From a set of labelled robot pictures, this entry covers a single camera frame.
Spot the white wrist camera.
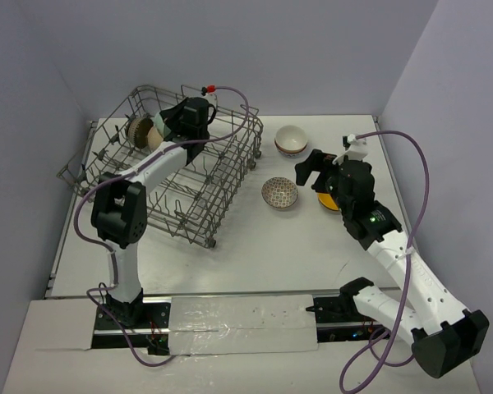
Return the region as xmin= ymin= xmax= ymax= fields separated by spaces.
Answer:
xmin=333 ymin=134 xmax=368 ymax=165
xmin=200 ymin=85 xmax=218 ymax=106

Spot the purple cable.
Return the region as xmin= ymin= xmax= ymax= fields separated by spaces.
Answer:
xmin=339 ymin=130 xmax=430 ymax=392
xmin=73 ymin=85 xmax=250 ymax=368

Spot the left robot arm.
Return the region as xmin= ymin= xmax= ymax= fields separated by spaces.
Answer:
xmin=91 ymin=98 xmax=215 ymax=328

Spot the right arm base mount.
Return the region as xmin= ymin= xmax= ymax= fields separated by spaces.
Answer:
xmin=305 ymin=277 xmax=385 ymax=343

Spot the white bowl stacked top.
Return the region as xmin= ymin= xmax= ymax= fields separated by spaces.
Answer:
xmin=274 ymin=125 xmax=308 ymax=153

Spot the teal glazed bowl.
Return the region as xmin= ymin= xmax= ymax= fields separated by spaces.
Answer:
xmin=153 ymin=112 xmax=172 ymax=140

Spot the grey wire dish rack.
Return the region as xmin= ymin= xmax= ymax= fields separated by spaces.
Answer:
xmin=57 ymin=85 xmax=263 ymax=249

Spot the yellow bowl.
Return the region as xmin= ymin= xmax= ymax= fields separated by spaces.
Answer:
xmin=317 ymin=193 xmax=339 ymax=212

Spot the white taped cover sheet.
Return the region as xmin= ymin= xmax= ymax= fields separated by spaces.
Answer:
xmin=168 ymin=295 xmax=318 ymax=355

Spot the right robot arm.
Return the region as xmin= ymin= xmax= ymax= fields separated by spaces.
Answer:
xmin=295 ymin=149 xmax=489 ymax=378

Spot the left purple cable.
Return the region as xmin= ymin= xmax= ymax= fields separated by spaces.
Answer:
xmin=73 ymin=85 xmax=250 ymax=368

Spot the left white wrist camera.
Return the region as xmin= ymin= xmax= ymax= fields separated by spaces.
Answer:
xmin=200 ymin=85 xmax=218 ymax=106

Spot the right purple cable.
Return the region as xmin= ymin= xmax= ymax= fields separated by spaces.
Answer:
xmin=339 ymin=130 xmax=430 ymax=392

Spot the red blue patterned bowl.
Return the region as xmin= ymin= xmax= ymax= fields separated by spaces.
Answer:
xmin=274 ymin=142 xmax=307 ymax=158

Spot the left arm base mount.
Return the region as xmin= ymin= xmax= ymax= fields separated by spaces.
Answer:
xmin=94 ymin=291 xmax=171 ymax=331

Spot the brown ribbed bowl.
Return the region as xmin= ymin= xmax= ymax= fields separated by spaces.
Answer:
xmin=126 ymin=117 xmax=154 ymax=149

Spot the plain white bowl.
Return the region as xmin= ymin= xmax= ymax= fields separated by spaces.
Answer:
xmin=147 ymin=126 xmax=164 ymax=151

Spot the patterned mosaic bowl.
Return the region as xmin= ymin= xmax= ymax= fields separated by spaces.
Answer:
xmin=261 ymin=176 xmax=299 ymax=209

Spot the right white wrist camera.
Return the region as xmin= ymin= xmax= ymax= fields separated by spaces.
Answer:
xmin=333 ymin=134 xmax=368 ymax=165

